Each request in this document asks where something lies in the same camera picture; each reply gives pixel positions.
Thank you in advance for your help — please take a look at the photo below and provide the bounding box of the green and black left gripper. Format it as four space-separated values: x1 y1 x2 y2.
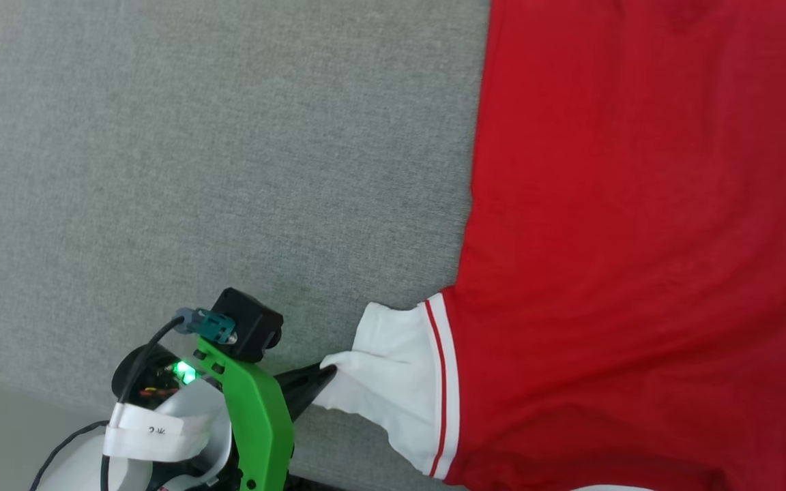
112 336 338 491

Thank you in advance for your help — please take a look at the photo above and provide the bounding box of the black cable with teal plug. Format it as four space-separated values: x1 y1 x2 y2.
100 308 238 491

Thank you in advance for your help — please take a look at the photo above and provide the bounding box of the white label tape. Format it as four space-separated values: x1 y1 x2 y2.
102 401 211 463

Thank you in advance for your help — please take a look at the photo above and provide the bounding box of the red shirt with white sleeves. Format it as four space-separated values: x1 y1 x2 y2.
311 0 786 491

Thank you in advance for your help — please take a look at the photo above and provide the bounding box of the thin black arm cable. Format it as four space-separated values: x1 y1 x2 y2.
27 420 108 491

